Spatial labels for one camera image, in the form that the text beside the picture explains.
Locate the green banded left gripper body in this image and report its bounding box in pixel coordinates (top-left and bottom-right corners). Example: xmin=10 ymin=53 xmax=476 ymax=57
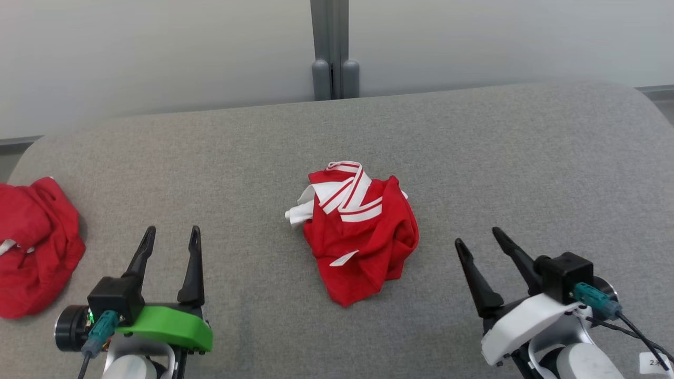
xmin=116 ymin=304 xmax=214 ymax=354

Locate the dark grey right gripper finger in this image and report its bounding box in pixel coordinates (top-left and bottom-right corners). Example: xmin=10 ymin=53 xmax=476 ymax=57
xmin=455 ymin=238 xmax=505 ymax=318
xmin=492 ymin=226 xmax=543 ymax=296

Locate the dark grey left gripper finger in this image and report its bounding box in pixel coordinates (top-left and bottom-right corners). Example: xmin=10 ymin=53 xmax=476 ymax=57
xmin=122 ymin=226 xmax=157 ymax=280
xmin=176 ymin=225 xmax=205 ymax=307

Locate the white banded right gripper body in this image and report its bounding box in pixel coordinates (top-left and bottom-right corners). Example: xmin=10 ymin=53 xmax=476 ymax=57
xmin=481 ymin=293 xmax=593 ymax=367

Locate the red garment with white stripes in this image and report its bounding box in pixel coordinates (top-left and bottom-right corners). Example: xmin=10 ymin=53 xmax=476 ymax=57
xmin=285 ymin=161 xmax=420 ymax=308

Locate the plain red garment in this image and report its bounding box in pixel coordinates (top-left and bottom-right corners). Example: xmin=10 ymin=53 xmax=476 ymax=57
xmin=0 ymin=177 xmax=86 ymax=320

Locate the grey fabric sofa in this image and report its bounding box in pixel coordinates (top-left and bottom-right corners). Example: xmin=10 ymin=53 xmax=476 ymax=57
xmin=0 ymin=79 xmax=674 ymax=379

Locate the white paper label tag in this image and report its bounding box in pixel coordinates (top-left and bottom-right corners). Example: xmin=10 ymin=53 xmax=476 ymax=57
xmin=639 ymin=352 xmax=674 ymax=376

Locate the left cable with teal plug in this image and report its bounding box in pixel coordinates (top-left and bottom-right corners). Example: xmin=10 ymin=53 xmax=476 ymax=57
xmin=77 ymin=310 xmax=120 ymax=379

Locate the cable with teal plug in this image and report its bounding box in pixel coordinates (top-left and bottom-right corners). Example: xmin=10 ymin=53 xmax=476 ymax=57
xmin=573 ymin=282 xmax=674 ymax=370
xmin=77 ymin=310 xmax=120 ymax=379

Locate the right cable with teal plug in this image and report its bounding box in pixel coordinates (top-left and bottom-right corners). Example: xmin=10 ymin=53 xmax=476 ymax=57
xmin=573 ymin=282 xmax=674 ymax=370

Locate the grey partition post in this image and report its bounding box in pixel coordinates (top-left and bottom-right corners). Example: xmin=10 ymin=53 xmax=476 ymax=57
xmin=310 ymin=0 xmax=361 ymax=101

